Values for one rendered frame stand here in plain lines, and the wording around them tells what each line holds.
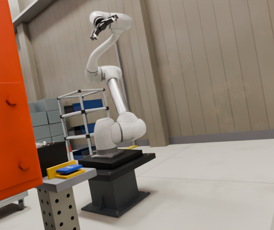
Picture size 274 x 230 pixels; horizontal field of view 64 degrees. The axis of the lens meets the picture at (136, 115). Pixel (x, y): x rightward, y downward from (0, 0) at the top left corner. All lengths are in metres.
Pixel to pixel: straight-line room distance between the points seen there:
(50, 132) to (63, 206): 4.04
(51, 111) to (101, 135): 3.52
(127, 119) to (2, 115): 1.23
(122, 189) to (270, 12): 2.59
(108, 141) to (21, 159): 1.11
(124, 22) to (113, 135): 0.78
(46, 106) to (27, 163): 4.51
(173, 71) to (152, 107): 0.65
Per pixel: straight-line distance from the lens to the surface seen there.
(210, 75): 3.27
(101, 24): 1.42
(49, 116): 4.97
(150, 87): 3.53
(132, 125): 1.62
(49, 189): 0.84
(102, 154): 1.59
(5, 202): 2.12
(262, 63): 3.13
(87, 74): 1.95
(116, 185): 1.55
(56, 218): 0.98
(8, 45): 0.54
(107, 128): 1.55
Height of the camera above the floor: 0.64
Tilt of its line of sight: 1 degrees down
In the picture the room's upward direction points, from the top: 10 degrees counter-clockwise
